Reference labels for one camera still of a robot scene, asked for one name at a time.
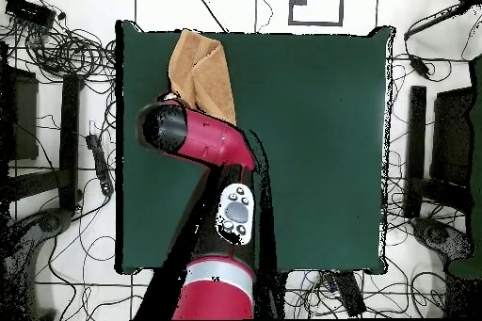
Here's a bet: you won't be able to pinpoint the tan terry towel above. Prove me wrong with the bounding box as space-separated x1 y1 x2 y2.
168 28 238 127

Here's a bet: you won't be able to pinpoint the flat black electronics box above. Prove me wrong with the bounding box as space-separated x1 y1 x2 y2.
4 0 56 29

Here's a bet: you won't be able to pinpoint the black power strip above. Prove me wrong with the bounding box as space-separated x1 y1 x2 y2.
85 133 115 198

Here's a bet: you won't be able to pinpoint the dark grey box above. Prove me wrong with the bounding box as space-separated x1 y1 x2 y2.
7 68 40 162
430 87 476 186

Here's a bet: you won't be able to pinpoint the dark green table cloth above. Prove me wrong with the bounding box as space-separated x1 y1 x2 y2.
115 19 395 275

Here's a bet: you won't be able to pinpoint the grey tripod base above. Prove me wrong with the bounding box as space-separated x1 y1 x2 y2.
0 207 74 320
410 216 474 262

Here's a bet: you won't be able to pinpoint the black power adapter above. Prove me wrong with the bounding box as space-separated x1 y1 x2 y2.
408 53 432 80

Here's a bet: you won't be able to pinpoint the black rectangular floor box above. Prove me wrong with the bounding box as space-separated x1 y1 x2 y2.
332 270 367 317

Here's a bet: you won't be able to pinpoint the green fabric drape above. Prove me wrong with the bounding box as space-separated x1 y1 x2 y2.
447 55 482 281

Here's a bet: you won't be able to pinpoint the long black floor cable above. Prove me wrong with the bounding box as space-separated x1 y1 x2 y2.
184 0 230 35

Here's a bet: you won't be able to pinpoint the black metal stand frame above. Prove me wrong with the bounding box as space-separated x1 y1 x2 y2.
6 72 82 213
403 85 474 220

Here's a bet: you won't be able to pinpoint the tangled black cables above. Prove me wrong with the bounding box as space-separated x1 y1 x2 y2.
283 269 447 318
0 4 118 87

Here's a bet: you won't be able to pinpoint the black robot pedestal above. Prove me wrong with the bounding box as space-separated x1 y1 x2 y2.
263 270 288 320

